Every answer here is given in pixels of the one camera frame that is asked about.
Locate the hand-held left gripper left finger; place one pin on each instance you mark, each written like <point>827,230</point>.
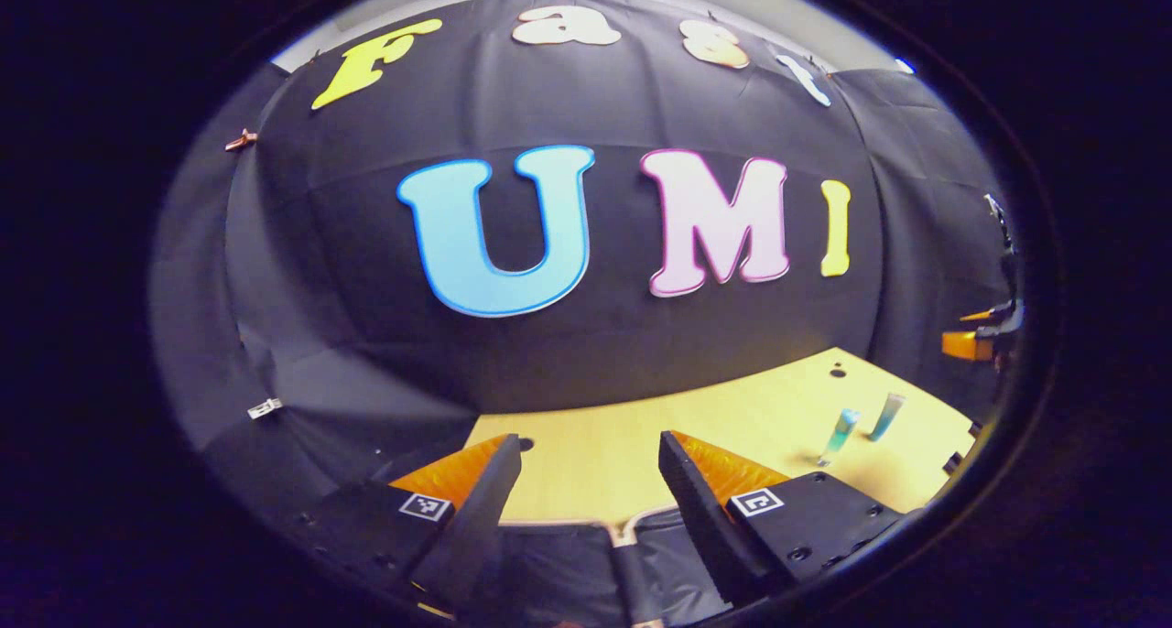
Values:
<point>481,518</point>

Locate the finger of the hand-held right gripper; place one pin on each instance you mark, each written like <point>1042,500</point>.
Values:
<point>966,345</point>
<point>980,316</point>

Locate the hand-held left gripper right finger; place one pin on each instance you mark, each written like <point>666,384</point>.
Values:
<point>700,518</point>

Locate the blue white skin care tube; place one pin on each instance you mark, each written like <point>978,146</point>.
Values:
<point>886,416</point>

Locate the blue skin care bottle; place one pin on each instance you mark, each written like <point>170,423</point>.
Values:
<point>841,431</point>

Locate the small black block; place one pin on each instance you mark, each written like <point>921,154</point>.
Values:
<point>953,461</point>

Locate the black backdrop cloth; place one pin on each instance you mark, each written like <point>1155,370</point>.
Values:
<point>366,335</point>

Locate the silver clip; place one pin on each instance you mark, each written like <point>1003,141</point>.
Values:
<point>264,408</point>

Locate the copper clamp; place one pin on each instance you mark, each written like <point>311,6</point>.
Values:
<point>241,140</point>

